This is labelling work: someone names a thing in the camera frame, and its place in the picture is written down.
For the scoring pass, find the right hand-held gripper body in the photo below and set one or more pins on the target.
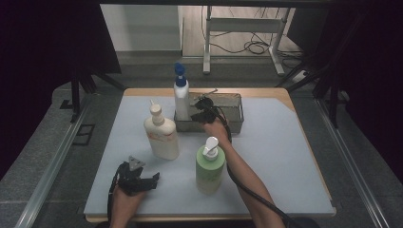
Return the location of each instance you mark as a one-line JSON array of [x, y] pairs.
[[209, 110]]

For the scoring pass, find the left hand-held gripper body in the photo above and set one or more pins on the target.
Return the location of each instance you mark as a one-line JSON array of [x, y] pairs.
[[130, 182]]

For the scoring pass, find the white bottle with blue cap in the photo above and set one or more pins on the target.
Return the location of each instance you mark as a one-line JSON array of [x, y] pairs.
[[181, 98]]

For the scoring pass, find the grey metal mesh basket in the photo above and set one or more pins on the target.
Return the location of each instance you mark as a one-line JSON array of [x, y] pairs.
[[233, 110]]

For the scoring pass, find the person's right hand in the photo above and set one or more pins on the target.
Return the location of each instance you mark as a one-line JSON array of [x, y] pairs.
[[217, 129]]

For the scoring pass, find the person's left hand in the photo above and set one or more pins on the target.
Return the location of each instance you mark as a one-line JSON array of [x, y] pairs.
[[125, 202]]

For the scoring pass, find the cream pump bottle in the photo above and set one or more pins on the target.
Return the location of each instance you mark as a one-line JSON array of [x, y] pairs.
[[163, 139]]

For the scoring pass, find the green pump bottle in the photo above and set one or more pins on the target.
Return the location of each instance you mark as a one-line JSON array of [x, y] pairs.
[[209, 172]]

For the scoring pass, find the pale blue table mat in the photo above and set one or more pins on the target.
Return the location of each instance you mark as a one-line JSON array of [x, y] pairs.
[[285, 158]]

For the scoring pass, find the white cabinet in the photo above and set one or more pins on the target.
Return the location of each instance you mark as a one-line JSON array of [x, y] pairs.
[[141, 28]]

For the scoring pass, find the white power strip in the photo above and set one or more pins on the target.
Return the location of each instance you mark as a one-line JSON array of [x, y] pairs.
[[300, 77]]

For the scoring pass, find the black tripod stand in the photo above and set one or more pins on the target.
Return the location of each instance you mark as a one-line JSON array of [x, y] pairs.
[[332, 101], [76, 95]]

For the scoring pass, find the dark curtain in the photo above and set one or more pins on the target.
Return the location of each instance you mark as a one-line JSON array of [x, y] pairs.
[[374, 79], [38, 63]]

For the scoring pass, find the black floor bracket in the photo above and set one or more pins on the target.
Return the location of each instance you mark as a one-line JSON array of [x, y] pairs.
[[84, 134]]

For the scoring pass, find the aluminium rail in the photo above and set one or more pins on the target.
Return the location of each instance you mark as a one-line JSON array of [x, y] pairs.
[[351, 164], [50, 177]]

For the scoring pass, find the white metal desk frame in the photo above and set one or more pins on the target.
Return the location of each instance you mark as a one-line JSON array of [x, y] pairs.
[[244, 24]]

